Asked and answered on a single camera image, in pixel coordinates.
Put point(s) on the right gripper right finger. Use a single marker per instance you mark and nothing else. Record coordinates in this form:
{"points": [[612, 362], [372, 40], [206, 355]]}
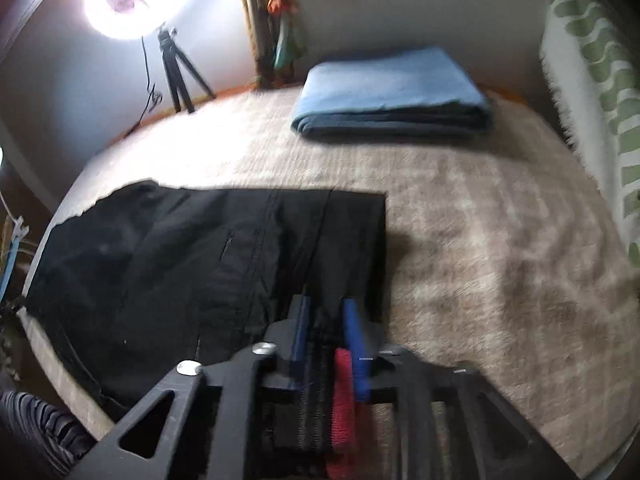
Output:
{"points": [[449, 422]]}

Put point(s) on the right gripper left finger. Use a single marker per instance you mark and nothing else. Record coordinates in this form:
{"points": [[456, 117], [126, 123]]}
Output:
{"points": [[202, 421]]}

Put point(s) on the black track pants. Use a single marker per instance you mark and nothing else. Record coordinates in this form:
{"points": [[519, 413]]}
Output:
{"points": [[149, 277]]}

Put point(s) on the striped grey trouser leg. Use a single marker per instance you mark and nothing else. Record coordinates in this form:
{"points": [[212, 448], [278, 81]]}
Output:
{"points": [[39, 440]]}

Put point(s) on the checkered beige bed blanket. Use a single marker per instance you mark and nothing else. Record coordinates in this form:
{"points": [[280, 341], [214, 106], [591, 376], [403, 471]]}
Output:
{"points": [[502, 251]]}

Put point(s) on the folded light blue towel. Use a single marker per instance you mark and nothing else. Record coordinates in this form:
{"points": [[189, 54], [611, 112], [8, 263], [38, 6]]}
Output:
{"points": [[411, 94]]}

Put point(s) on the orange patterned bed sheet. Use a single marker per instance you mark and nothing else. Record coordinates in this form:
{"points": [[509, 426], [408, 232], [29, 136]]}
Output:
{"points": [[249, 88]]}

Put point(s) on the black mini tripod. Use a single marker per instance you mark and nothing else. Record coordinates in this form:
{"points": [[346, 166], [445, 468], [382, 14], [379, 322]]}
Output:
{"points": [[174, 59]]}

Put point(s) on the green striped white cushion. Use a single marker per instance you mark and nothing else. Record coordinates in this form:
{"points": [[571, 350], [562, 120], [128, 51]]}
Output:
{"points": [[594, 78]]}

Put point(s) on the folded metal stand with cloth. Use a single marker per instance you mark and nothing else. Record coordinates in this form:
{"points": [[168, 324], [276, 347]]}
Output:
{"points": [[277, 40]]}

